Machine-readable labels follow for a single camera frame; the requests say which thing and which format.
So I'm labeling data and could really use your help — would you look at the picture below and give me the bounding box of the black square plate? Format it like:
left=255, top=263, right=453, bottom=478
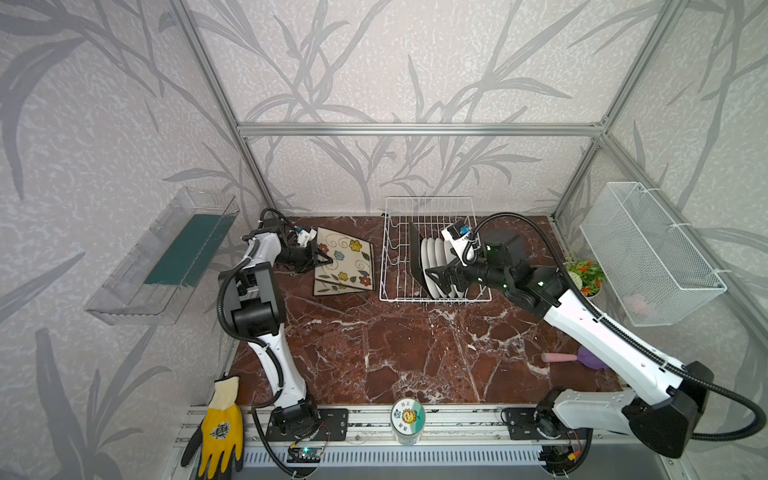
left=314, top=227, right=375, bottom=292
left=408, top=221, right=430, bottom=298

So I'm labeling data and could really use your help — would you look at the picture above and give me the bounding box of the floral square plate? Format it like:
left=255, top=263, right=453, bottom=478
left=313, top=278, right=367, bottom=296

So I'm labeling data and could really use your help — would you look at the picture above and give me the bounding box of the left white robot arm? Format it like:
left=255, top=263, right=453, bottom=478
left=215, top=208, right=332, bottom=436

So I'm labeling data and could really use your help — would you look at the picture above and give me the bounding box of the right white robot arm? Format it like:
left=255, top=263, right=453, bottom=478
left=424, top=222, right=707, bottom=458

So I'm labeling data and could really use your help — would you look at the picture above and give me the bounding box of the white round plate rightmost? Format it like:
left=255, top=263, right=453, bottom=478
left=449, top=236, right=469, bottom=298

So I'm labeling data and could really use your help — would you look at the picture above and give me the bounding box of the white round plate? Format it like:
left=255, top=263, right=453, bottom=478
left=433, top=238, right=458, bottom=298
left=424, top=238, right=447, bottom=300
left=449, top=236, right=469, bottom=298
left=420, top=238, right=441, bottom=300

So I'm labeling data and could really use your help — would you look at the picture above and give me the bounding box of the white round plate leftmost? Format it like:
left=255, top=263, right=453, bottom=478
left=420, top=238, right=441, bottom=300

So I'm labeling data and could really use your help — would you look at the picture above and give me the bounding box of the green mat in shelf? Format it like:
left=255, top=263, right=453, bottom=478
left=144, top=214, right=235, bottom=287

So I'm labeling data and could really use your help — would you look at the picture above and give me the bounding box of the white ribbed flower pot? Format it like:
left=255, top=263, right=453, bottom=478
left=565, top=260, right=607, bottom=298

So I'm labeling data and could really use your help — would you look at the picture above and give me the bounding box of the round green labelled can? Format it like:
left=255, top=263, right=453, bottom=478
left=390, top=398, right=426, bottom=445

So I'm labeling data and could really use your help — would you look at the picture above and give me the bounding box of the purple pink spoon toy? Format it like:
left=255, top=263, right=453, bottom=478
left=541, top=346, right=609, bottom=371

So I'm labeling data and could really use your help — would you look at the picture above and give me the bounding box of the pink item in basket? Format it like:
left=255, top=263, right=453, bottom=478
left=622, top=294, right=656, bottom=317

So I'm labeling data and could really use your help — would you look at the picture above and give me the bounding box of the green circuit board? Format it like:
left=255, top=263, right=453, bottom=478
left=288, top=445, right=324, bottom=463

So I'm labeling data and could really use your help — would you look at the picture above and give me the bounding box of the yellow black work glove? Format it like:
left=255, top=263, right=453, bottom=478
left=180, top=376, right=244, bottom=479

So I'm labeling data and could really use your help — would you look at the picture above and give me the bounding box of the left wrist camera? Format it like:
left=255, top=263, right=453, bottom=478
left=296, top=227, right=317, bottom=248

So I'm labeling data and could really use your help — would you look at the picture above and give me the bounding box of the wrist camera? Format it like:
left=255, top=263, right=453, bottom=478
left=296, top=227, right=317, bottom=248
left=441, top=220, right=476, bottom=266

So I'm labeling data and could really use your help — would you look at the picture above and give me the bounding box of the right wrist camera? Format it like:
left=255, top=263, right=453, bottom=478
left=441, top=220, right=476, bottom=266

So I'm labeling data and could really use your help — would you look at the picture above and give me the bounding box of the white wire dish rack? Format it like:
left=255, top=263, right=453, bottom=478
left=379, top=196, right=492, bottom=304

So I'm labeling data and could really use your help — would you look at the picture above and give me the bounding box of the clear plastic wall shelf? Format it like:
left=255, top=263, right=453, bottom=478
left=84, top=187, right=239, bottom=326

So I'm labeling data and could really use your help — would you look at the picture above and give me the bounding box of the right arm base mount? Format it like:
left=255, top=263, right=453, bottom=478
left=501, top=407, right=571, bottom=441

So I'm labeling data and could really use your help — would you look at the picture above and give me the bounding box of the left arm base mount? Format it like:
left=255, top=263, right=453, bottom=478
left=265, top=408, right=349, bottom=442

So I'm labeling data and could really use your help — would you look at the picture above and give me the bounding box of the white mesh wall basket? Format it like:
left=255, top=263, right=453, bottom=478
left=580, top=182, right=727, bottom=327

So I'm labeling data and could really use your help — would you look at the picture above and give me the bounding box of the aluminium frame rail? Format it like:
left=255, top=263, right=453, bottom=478
left=167, top=0, right=768, bottom=343

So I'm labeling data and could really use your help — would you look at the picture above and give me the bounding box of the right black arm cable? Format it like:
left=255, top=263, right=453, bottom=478
left=464, top=212, right=767, bottom=442

